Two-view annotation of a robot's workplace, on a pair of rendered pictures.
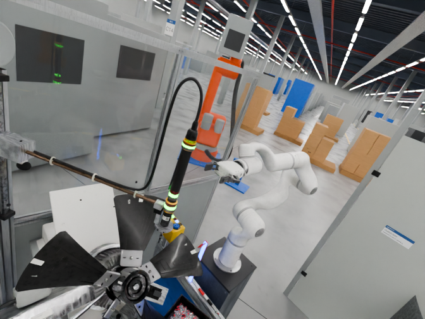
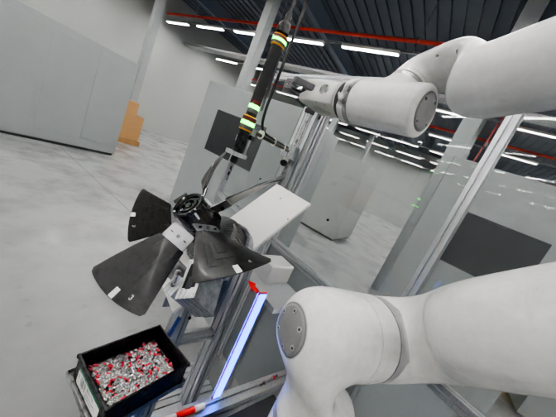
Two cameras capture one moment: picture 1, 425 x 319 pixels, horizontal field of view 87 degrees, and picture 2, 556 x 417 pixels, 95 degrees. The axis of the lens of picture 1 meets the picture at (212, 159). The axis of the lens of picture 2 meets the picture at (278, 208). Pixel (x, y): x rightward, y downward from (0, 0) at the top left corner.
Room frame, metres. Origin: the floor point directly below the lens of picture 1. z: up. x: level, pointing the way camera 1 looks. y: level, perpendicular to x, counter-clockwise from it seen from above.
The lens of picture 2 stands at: (0.99, -0.68, 1.50)
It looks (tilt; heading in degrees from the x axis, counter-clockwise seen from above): 11 degrees down; 100
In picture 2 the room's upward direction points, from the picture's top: 24 degrees clockwise
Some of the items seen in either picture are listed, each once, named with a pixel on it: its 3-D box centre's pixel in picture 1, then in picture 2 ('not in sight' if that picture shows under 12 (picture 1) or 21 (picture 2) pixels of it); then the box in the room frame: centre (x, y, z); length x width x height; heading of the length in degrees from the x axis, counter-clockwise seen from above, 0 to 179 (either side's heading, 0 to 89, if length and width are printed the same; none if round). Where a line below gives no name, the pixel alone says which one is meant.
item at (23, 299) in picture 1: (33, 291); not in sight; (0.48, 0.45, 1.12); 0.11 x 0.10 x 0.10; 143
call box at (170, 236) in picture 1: (170, 227); not in sight; (1.14, 0.11, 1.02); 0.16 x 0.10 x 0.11; 53
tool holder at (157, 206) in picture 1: (164, 215); (242, 141); (0.67, 0.10, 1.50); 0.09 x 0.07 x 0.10; 88
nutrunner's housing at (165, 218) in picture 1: (177, 182); (260, 91); (0.67, 0.09, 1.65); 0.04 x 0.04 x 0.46
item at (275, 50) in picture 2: (179, 175); (263, 82); (0.67, 0.09, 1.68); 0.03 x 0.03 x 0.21
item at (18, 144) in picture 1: (14, 147); (289, 151); (0.69, 0.71, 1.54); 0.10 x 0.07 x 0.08; 88
